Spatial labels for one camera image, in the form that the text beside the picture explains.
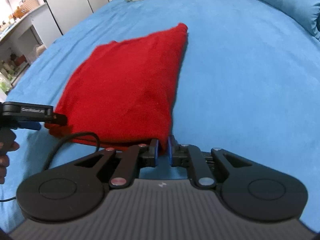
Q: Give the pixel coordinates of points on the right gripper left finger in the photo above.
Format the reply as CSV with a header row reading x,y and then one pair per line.
x,y
131,161

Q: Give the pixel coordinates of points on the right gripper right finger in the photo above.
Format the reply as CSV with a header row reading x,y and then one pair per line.
x,y
199,165

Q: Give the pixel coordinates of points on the red sweater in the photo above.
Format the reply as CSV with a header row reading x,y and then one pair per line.
x,y
124,91

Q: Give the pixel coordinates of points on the person's left hand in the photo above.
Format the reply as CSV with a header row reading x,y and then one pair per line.
x,y
5,162

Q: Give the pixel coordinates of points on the white shelf unit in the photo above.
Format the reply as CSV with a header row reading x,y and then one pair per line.
x,y
37,29

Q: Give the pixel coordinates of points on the blue bed sheet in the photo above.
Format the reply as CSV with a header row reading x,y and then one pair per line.
x,y
249,81

